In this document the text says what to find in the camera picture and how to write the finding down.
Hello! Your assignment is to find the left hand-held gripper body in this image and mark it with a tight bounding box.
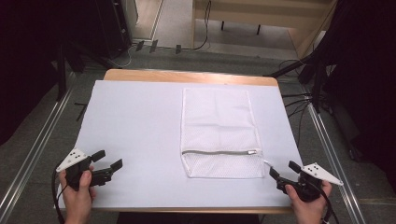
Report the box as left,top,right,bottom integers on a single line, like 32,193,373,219
55,147,94,191

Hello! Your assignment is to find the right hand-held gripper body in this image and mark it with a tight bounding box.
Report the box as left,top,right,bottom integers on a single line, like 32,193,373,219
284,162,344,203

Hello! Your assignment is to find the person's right hand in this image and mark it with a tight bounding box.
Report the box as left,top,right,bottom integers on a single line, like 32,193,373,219
284,180,332,224

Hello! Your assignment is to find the person's left hand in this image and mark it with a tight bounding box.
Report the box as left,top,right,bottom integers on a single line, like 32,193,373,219
59,166,97,224

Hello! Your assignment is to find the white table cover sheet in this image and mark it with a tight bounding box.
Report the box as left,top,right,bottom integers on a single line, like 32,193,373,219
56,79,304,210

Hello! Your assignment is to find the white mesh laundry bag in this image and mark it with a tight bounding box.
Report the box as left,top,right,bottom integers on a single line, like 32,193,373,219
180,87,275,179

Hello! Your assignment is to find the black metal stand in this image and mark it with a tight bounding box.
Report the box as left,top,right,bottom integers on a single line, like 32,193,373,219
55,43,69,102

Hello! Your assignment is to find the black diagonal stand bar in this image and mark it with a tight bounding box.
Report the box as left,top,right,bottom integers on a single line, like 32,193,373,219
263,53,316,78

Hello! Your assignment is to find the black curtain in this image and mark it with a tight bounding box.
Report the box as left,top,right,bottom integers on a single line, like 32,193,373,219
311,0,396,190
0,0,104,147

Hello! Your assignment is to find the wooden table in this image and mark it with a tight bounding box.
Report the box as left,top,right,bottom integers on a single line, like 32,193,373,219
92,68,295,216

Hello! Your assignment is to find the black computer tower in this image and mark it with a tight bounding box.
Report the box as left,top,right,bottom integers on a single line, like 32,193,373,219
94,0,134,60

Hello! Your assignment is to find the light wooden bench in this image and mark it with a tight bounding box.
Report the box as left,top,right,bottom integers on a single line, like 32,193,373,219
191,0,339,60

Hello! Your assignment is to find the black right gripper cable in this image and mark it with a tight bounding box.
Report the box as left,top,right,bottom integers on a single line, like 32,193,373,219
306,178,341,224

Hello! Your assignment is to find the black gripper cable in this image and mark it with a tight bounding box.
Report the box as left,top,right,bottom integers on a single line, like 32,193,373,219
306,178,341,224
50,166,69,224

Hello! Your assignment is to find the aluminium floor rail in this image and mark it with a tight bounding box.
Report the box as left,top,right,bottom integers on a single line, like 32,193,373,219
0,88,76,220
304,92,367,224

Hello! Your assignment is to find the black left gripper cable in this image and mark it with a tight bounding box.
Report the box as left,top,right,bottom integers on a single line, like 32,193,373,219
50,166,69,224

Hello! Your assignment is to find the bundle of black floor cables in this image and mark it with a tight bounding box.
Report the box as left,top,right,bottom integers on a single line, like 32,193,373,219
278,59,317,148

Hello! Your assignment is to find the white floor cable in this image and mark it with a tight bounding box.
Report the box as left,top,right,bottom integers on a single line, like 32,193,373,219
108,43,139,69

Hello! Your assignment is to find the black hanging cable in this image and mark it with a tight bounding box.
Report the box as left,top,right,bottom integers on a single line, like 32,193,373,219
180,0,213,51

